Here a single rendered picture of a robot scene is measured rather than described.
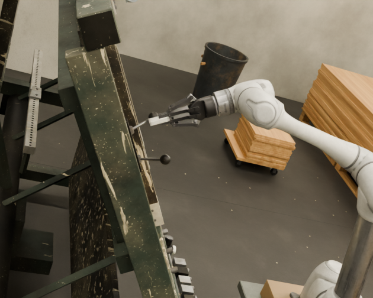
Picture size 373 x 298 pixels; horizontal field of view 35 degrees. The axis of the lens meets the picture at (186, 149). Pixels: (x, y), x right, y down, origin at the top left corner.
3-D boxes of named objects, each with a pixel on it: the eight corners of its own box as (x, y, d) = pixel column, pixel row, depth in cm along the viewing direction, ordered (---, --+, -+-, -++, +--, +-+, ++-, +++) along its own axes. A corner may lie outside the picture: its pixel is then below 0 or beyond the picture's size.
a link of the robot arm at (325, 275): (328, 294, 272) (350, 258, 262) (338, 323, 256) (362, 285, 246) (295, 286, 268) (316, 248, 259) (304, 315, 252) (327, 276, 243)
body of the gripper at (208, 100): (215, 99, 206) (189, 105, 205) (219, 120, 210) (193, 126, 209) (210, 90, 212) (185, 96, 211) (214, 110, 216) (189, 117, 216)
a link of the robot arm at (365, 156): (357, 136, 228) (368, 154, 216) (392, 158, 233) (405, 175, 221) (335, 162, 232) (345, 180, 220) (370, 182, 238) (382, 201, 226)
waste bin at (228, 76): (232, 116, 693) (253, 65, 667) (189, 105, 678) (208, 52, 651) (222, 97, 740) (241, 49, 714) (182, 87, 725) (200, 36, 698)
